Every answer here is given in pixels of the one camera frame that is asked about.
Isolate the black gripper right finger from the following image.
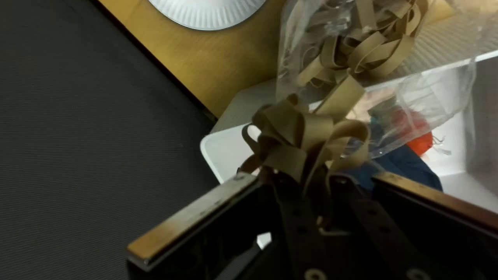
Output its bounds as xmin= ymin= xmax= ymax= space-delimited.
xmin=326 ymin=169 xmax=498 ymax=280

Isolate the white plastic bin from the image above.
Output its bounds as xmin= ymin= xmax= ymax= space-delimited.
xmin=200 ymin=48 xmax=498 ymax=215

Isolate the tan rubber band bunch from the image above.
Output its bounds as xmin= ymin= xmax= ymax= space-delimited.
xmin=237 ymin=76 xmax=372 ymax=191

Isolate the clear bag of rubber bands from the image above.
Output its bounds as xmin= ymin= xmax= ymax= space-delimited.
xmin=274 ymin=0 xmax=498 ymax=162

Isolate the small red item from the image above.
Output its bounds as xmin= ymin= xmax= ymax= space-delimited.
xmin=391 ymin=107 xmax=436 ymax=157

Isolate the white paper plate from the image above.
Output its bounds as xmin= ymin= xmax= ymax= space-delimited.
xmin=148 ymin=0 xmax=270 ymax=33

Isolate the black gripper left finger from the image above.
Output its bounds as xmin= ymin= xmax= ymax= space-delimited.
xmin=127 ymin=169 xmax=340 ymax=280

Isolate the dark blue box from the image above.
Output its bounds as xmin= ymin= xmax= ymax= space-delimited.
xmin=363 ymin=146 xmax=446 ymax=194

